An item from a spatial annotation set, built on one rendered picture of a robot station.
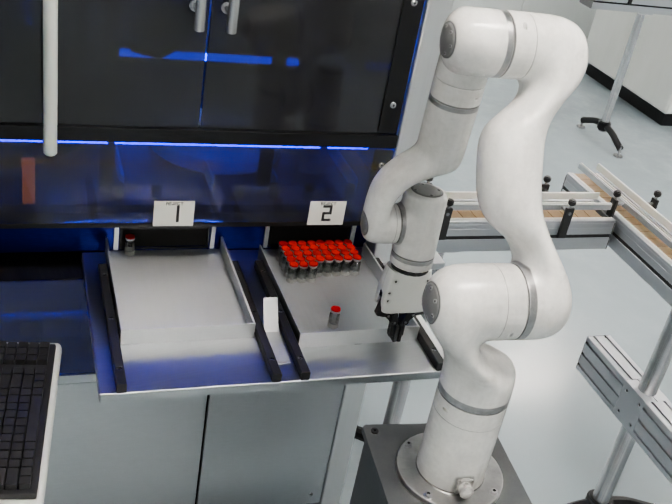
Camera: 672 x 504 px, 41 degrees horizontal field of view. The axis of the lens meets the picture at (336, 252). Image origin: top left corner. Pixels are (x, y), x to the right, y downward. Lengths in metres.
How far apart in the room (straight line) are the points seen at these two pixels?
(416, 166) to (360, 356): 0.43
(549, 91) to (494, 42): 0.12
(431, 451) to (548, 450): 1.62
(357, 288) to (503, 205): 0.72
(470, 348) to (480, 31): 0.46
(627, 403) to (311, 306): 1.05
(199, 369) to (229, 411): 0.57
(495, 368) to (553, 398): 1.95
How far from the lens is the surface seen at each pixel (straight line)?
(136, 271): 1.95
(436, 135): 1.56
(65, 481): 2.33
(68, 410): 2.18
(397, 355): 1.82
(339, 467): 2.50
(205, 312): 1.84
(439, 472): 1.54
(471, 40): 1.31
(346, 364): 1.76
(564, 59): 1.38
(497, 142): 1.34
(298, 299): 1.92
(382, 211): 1.60
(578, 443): 3.21
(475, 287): 1.32
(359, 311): 1.92
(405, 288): 1.73
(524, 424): 3.20
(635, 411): 2.57
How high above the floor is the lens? 1.93
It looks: 30 degrees down
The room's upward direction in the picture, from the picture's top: 11 degrees clockwise
